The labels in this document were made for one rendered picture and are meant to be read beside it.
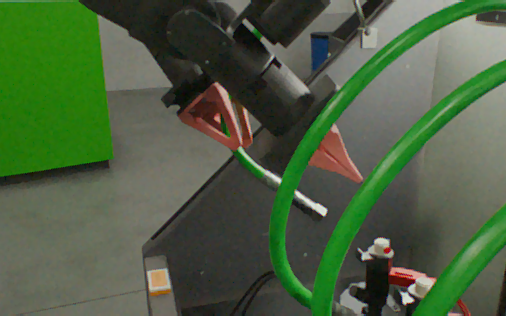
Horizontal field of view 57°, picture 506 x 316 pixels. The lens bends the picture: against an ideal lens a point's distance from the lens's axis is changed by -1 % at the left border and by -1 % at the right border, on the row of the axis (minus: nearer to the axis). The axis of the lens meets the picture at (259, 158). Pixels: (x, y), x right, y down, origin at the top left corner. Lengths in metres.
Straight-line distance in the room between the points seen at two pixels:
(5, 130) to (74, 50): 0.75
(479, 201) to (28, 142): 3.35
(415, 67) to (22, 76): 3.14
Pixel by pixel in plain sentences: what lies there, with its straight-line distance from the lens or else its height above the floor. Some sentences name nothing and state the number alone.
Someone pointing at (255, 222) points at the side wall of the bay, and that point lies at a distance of 0.84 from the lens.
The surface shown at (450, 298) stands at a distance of 0.26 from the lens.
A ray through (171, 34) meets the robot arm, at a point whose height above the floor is 1.35.
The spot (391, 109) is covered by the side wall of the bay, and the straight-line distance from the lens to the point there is 0.88.
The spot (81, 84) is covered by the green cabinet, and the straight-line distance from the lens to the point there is 3.74.
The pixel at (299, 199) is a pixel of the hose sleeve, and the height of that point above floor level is 1.13.
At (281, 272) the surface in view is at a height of 1.15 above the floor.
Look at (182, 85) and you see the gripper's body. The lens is 0.56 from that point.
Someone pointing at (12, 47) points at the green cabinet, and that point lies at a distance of 3.67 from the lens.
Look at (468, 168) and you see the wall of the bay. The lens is 0.85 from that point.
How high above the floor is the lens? 1.38
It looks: 20 degrees down
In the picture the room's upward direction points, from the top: straight up
